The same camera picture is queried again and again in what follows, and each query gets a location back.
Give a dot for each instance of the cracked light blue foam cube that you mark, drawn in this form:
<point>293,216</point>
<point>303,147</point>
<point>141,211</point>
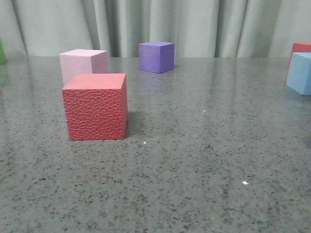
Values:
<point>299,75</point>

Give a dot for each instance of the far purple foam cube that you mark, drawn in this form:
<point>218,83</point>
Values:
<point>156,57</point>

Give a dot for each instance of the near textured red foam cube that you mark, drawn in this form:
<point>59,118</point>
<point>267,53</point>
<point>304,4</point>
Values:
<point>96,106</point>

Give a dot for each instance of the pink foam cube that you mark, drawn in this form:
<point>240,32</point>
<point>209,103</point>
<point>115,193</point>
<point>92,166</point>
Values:
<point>81,61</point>

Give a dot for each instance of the grey-green curtain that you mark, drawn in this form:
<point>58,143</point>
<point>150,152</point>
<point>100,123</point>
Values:
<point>199,28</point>

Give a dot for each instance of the far red foam cube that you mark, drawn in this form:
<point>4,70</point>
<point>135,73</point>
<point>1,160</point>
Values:
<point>301,46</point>

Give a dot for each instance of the green foam cube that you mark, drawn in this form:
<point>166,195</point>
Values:
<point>2,54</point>

